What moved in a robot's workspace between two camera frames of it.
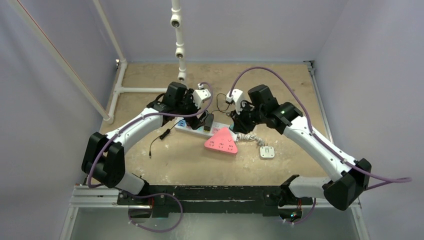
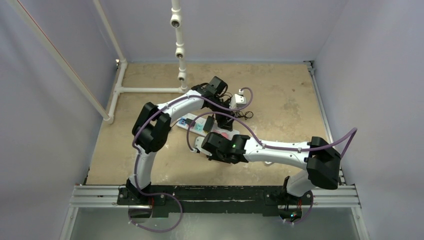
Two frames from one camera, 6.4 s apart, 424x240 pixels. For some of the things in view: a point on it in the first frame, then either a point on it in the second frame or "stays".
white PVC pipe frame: (175, 22) stays
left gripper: (194, 122) -> (224, 122)
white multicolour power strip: (209, 129) stays
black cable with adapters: (209, 119) stays
